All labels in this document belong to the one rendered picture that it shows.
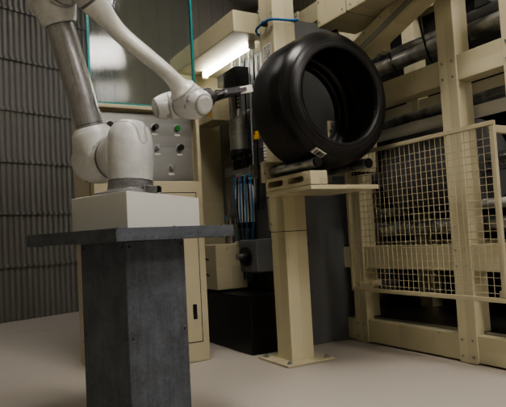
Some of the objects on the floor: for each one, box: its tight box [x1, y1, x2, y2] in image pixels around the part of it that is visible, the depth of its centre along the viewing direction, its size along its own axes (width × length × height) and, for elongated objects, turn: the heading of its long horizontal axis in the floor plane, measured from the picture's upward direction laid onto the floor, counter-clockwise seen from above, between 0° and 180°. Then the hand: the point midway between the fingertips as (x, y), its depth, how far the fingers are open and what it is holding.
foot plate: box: [258, 352, 335, 368], centre depth 274 cm, size 27×27×2 cm
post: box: [258, 0, 314, 361], centre depth 281 cm, size 13×13×250 cm
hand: (244, 89), depth 234 cm, fingers closed
